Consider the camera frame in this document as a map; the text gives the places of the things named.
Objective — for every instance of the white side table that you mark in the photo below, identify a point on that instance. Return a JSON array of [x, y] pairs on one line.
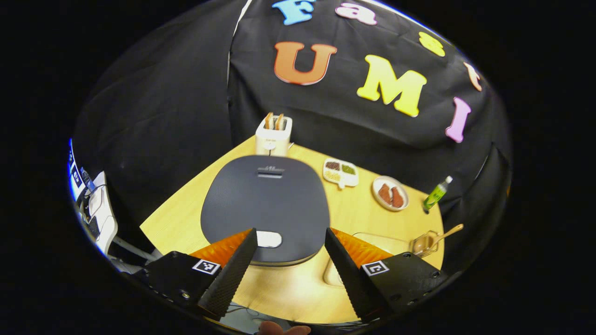
[[106, 223]]

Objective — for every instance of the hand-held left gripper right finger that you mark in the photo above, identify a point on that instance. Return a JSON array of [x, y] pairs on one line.
[[354, 284]]

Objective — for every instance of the white round plate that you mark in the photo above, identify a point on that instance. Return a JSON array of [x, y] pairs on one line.
[[379, 179]]

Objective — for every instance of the white toaster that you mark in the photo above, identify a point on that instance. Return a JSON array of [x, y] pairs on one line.
[[272, 142]]

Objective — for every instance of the clear square chopstick holder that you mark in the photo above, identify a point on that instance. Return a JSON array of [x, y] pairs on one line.
[[430, 249]]

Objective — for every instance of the black backdrop cloth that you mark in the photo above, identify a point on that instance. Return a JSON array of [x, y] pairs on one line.
[[163, 102]]

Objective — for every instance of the dark grey rice cooker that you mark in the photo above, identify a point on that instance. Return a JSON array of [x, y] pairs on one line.
[[265, 204]]

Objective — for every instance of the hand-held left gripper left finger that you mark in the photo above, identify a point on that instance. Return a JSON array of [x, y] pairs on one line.
[[230, 279]]

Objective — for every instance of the brown bread piece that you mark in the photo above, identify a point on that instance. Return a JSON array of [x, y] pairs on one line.
[[397, 197], [385, 193]]

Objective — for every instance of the green drink bottle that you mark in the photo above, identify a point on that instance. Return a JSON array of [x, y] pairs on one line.
[[435, 195]]

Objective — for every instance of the wooden spoon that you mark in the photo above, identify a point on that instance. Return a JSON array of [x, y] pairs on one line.
[[447, 232]]

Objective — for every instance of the clear tray of rice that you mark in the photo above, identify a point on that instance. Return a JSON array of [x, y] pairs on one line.
[[396, 244]]

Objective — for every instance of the white divided grain dish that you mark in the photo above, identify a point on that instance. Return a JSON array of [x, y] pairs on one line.
[[341, 179]]

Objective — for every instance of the toast slice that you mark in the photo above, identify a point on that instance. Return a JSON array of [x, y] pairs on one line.
[[269, 121], [279, 122]]

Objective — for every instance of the computer monitor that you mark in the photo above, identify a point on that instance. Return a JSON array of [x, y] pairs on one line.
[[72, 172]]

